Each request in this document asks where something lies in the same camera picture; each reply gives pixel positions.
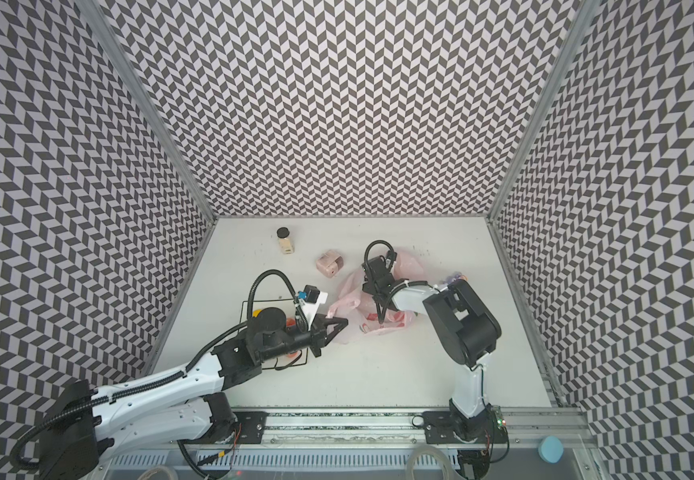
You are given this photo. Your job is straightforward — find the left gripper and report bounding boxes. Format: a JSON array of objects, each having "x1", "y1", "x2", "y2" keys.
[{"x1": 259, "y1": 315, "x2": 351, "y2": 365}]

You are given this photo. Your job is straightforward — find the pink plastic bag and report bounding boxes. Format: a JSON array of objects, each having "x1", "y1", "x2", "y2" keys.
[{"x1": 326, "y1": 240, "x2": 434, "y2": 343}]

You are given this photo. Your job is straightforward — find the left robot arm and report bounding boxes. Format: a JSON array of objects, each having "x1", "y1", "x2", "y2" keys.
[{"x1": 9, "y1": 307, "x2": 348, "y2": 479}]

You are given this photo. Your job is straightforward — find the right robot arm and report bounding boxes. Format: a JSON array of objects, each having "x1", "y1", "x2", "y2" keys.
[{"x1": 362, "y1": 256, "x2": 502, "y2": 442}]

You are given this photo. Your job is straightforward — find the white mat black border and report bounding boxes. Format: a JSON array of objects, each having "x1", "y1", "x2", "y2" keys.
[{"x1": 240, "y1": 298, "x2": 312, "y2": 372}]

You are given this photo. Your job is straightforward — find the purple toy figure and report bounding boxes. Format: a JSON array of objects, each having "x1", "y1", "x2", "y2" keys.
[{"x1": 442, "y1": 272, "x2": 467, "y2": 285}]

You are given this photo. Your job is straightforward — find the jar with black lid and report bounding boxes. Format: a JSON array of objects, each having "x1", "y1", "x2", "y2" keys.
[{"x1": 276, "y1": 227, "x2": 295, "y2": 254}]

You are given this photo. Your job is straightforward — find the clear tube loop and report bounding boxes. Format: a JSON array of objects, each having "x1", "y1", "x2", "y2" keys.
[{"x1": 405, "y1": 444, "x2": 462, "y2": 480}]

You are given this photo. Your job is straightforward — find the teal round cap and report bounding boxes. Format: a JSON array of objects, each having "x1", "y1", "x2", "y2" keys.
[{"x1": 538, "y1": 436, "x2": 565, "y2": 464}]

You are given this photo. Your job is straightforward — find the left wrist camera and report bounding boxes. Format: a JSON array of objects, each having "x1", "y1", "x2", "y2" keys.
[{"x1": 297, "y1": 285, "x2": 328, "y2": 322}]

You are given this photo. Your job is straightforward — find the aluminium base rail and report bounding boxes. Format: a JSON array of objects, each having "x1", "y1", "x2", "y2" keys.
[{"x1": 235, "y1": 407, "x2": 595, "y2": 449}]

